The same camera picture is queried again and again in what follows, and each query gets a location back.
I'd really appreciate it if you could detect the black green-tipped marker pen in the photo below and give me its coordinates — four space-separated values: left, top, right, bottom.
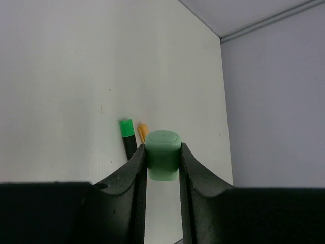
122 135 138 160

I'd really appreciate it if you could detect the pale green pen cap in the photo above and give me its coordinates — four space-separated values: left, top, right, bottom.
145 130 182 181

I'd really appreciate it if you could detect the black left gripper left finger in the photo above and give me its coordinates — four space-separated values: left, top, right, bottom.
1 145 147 243

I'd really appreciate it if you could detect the orange pen cap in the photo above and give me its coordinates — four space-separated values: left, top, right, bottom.
137 123 149 143

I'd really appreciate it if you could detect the right aluminium frame post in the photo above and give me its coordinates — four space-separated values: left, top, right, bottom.
220 0 324 44

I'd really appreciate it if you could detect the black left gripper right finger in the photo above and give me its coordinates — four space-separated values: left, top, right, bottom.
179 144 324 243

